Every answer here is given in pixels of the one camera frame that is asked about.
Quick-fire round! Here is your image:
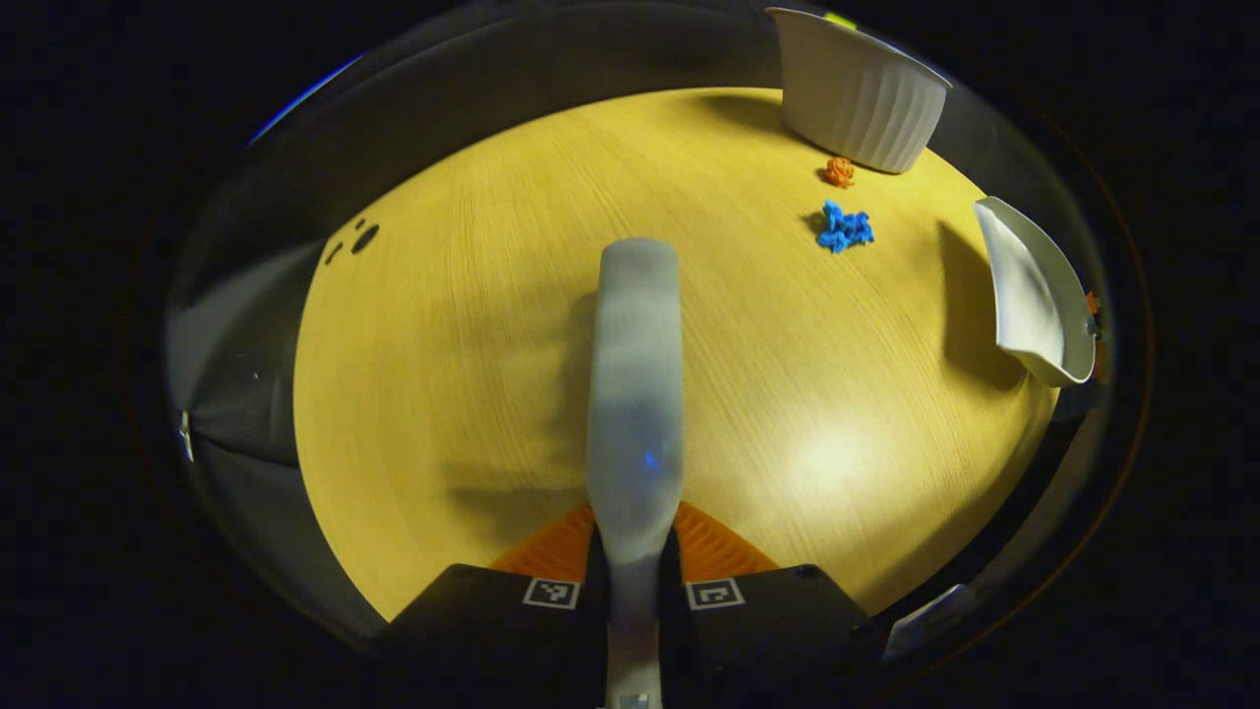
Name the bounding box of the white dustpan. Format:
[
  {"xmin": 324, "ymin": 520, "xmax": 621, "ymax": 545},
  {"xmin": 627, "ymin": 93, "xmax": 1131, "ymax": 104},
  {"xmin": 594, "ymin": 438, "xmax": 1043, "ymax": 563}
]
[{"xmin": 973, "ymin": 195, "xmax": 1100, "ymax": 388}]

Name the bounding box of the white ribbed garbage bin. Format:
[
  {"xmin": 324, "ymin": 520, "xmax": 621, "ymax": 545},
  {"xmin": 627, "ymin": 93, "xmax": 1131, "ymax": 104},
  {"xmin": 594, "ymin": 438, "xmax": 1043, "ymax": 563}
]
[{"xmin": 766, "ymin": 8, "xmax": 954, "ymax": 175}]

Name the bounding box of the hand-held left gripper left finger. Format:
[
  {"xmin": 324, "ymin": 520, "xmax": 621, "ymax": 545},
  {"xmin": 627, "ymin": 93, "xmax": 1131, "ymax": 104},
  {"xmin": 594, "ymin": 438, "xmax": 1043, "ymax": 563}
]
[{"xmin": 384, "ymin": 502, "xmax": 607, "ymax": 709}]

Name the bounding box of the blue paper scrap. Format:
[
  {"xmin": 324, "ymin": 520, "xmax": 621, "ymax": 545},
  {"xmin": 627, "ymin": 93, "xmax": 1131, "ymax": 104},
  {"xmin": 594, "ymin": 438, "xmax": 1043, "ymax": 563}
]
[{"xmin": 816, "ymin": 200, "xmax": 876, "ymax": 255}]

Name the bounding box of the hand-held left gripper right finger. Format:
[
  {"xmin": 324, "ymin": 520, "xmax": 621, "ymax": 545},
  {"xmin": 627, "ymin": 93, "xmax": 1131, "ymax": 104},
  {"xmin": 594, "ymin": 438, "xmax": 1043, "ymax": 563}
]
[{"xmin": 660, "ymin": 500, "xmax": 877, "ymax": 709}]

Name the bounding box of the small white broom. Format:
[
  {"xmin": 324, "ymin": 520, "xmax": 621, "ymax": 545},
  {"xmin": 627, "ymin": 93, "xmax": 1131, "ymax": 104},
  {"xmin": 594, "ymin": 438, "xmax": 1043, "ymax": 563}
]
[{"xmin": 587, "ymin": 236, "xmax": 686, "ymax": 709}]

